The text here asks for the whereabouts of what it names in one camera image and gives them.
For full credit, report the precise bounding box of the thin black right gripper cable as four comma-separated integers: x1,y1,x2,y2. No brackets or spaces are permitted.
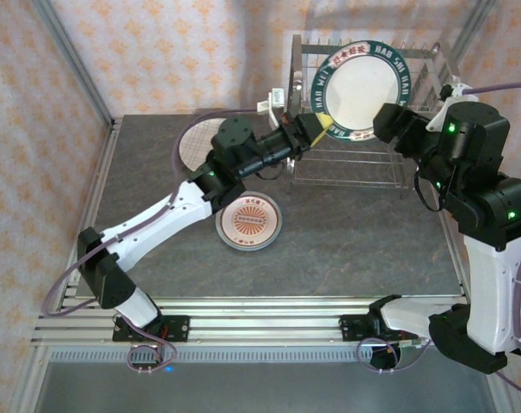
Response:
414,170,445,213

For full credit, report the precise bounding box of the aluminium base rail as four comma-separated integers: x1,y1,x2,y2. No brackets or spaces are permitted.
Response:
30,294,502,348

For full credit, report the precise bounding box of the thin black left gripper cable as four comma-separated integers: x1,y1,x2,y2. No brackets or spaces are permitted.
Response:
254,161,288,180

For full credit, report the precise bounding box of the aluminium table side rail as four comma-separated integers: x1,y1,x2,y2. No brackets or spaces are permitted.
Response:
432,201,470,298
61,118,123,311

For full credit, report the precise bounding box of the green rimmed white plate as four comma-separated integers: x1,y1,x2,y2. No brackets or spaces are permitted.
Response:
310,40,412,143

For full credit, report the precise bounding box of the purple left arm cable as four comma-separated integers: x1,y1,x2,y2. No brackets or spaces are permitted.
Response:
42,107,264,318

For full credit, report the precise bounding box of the purple cable loop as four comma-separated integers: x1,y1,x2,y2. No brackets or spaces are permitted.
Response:
356,336,432,373
126,317,179,375

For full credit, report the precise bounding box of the large grid line plate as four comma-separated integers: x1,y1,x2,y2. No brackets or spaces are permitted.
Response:
177,118,227,171

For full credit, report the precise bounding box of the steel wire dish rack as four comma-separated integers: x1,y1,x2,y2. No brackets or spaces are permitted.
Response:
288,33,464,197

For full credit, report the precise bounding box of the grey slotted cable duct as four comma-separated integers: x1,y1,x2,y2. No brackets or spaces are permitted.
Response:
49,347,373,365

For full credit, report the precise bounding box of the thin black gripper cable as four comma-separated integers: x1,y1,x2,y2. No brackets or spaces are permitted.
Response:
414,170,445,213
254,161,288,180

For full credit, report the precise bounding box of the aluminium frame post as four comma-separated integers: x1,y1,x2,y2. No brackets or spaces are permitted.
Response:
451,0,492,70
31,0,115,128

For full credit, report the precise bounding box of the orange sunburst plate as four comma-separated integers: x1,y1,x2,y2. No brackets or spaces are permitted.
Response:
215,191,283,250

